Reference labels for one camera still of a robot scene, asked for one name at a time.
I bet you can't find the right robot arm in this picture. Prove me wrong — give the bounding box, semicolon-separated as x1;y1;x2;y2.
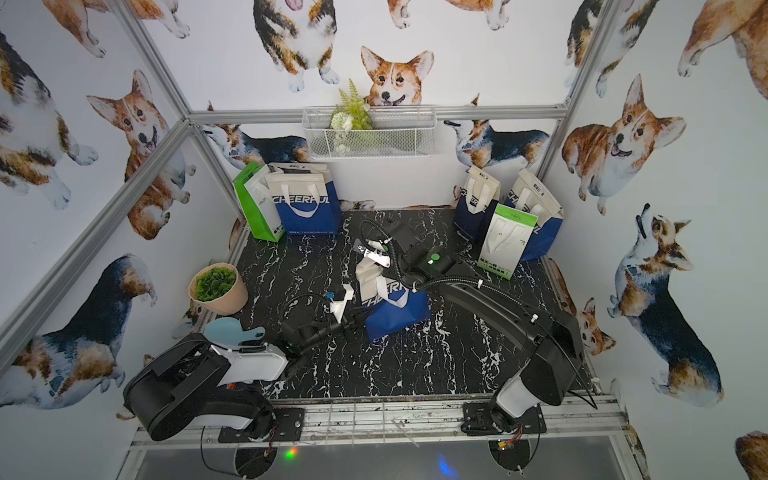
371;220;586;435

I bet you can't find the white wire basket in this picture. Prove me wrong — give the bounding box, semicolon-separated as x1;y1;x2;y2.
302;106;437;160

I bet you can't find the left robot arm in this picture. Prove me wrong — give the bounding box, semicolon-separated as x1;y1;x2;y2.
123;307;371;441

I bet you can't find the light blue cutting board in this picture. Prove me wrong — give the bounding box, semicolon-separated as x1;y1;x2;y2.
203;317;266;349

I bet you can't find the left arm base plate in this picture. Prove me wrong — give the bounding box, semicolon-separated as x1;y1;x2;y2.
218;408;306;444

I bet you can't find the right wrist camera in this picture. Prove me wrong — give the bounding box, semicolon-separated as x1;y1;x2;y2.
353;239;391;268

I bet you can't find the aluminium front rail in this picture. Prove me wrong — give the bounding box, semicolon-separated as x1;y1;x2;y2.
130;395;628;451

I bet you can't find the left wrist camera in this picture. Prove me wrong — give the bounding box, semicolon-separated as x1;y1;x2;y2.
325;284;354;324

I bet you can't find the fern and white flower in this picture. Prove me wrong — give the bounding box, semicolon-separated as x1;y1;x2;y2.
330;80;374;155

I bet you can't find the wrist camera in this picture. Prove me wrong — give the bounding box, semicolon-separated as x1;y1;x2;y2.
325;284;354;324
353;239;391;268

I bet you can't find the potted green plant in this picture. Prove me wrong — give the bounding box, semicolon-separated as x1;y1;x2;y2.
188;263;249;316

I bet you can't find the green white bag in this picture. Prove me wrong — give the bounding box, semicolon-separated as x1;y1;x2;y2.
476;204;538;280
234;162;285;242

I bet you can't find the blue white bag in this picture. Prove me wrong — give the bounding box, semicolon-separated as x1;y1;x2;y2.
265;163;342;235

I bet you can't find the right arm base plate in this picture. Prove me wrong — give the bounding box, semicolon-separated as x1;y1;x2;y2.
460;401;547;436

